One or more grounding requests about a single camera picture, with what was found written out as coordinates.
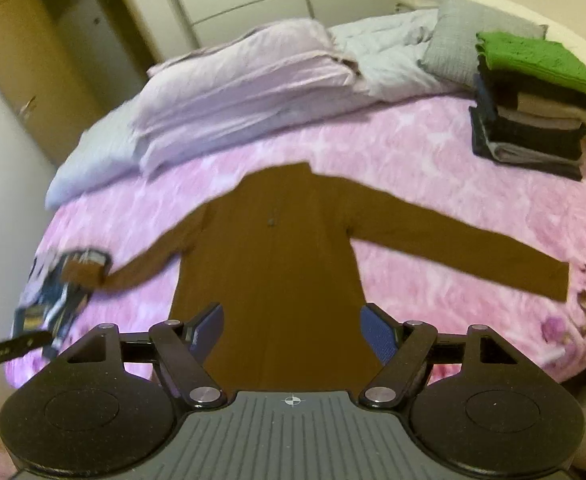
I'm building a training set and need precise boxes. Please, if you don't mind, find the grey pillow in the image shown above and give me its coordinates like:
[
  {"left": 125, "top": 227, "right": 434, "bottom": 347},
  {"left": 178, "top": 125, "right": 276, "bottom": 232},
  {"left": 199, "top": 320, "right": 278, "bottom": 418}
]
[{"left": 419, "top": 0, "right": 548, "bottom": 93}]

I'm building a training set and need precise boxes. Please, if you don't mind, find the wooden door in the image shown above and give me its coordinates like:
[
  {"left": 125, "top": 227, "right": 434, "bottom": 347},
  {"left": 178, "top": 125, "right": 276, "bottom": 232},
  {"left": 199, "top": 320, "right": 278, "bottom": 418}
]
[{"left": 0, "top": 0, "right": 81, "bottom": 166}]

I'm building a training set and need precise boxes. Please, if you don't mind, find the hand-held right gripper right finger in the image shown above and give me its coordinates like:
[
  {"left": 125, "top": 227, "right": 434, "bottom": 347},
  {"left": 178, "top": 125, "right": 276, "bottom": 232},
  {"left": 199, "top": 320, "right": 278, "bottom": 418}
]
[{"left": 359, "top": 302, "right": 524, "bottom": 409}]

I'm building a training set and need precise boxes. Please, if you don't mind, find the white nightstand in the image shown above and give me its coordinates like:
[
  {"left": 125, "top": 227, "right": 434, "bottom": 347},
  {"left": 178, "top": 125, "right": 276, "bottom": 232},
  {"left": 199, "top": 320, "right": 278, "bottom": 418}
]
[{"left": 387, "top": 0, "right": 454, "bottom": 14}]

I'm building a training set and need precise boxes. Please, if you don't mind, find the grey striped quilt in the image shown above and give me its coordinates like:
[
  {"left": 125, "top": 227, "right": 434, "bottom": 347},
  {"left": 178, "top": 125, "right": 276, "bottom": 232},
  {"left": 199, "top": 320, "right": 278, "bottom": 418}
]
[{"left": 46, "top": 10, "right": 474, "bottom": 209}]

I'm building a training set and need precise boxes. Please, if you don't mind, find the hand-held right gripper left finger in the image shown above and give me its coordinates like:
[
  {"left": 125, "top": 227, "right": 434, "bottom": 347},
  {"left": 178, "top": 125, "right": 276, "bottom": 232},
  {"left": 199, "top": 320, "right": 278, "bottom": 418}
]
[{"left": 56, "top": 302, "right": 225, "bottom": 409}]

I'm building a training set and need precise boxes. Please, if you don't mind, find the navy striped garment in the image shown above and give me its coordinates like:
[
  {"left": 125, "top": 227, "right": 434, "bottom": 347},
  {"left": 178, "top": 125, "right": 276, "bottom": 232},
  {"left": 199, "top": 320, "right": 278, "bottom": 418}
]
[{"left": 12, "top": 247, "right": 113, "bottom": 357}]

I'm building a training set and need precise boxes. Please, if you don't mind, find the stack of folded clothes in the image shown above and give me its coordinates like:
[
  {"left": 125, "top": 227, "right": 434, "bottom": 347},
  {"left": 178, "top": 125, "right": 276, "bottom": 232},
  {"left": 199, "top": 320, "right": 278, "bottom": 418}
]
[{"left": 469, "top": 31, "right": 586, "bottom": 182}]

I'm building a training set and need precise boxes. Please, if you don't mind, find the pink floral blanket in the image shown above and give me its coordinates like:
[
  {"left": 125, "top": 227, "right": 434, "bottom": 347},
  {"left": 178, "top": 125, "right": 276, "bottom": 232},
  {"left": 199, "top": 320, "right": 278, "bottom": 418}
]
[{"left": 3, "top": 92, "right": 586, "bottom": 397}]

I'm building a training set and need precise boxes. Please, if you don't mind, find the brown long-sleeved shirt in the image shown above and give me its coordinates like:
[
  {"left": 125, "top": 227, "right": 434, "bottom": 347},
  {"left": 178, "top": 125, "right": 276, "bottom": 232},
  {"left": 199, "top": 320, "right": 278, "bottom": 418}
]
[{"left": 90, "top": 162, "right": 571, "bottom": 394}]

